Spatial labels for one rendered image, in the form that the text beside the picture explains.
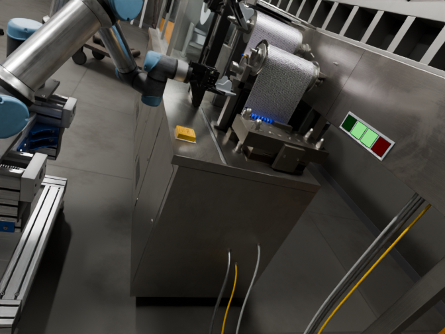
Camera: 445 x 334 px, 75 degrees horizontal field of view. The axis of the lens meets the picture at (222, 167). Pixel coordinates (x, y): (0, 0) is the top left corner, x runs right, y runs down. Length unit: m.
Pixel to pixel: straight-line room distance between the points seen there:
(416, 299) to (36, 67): 1.27
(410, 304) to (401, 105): 0.65
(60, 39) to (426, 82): 1.02
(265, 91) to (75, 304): 1.29
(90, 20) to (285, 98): 0.81
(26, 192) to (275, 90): 0.97
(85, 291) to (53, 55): 1.16
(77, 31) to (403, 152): 0.97
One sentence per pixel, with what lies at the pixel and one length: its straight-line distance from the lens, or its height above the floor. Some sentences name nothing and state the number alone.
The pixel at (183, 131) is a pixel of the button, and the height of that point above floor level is 0.92.
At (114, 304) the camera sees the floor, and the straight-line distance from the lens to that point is 1.64.
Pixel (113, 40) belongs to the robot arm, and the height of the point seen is 1.15.
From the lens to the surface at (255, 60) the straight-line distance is 1.24.
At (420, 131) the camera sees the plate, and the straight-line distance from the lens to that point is 1.05.
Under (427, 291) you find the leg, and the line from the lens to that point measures 1.18.
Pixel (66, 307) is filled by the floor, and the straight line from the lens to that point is 1.62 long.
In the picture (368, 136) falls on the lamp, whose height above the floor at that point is 1.19.
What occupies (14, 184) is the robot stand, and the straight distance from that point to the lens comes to 1.01.
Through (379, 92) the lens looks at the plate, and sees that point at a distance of 1.19.
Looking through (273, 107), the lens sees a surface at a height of 1.09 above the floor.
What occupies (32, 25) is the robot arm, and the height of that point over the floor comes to 1.05.
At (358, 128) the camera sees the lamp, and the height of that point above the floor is 1.19.
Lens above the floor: 1.37
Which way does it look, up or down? 27 degrees down
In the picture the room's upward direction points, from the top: 25 degrees clockwise
